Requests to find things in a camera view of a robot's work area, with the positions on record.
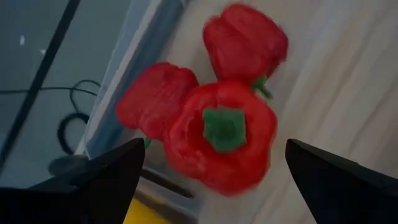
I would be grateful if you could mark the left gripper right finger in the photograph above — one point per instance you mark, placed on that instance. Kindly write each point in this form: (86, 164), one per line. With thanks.
(342, 193)

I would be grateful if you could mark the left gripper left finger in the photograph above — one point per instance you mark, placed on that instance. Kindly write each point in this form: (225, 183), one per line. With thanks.
(93, 193)

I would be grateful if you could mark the red bell pepper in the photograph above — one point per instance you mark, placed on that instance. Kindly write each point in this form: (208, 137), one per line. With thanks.
(245, 43)
(217, 168)
(155, 99)

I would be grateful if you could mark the white floor scrap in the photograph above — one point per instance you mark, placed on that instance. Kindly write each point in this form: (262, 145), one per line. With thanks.
(42, 51)
(21, 40)

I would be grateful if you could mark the yellow bell pepper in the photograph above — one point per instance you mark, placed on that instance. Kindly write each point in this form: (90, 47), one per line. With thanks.
(146, 214)

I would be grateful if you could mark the black floor tape line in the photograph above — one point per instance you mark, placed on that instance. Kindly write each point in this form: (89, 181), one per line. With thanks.
(37, 84)

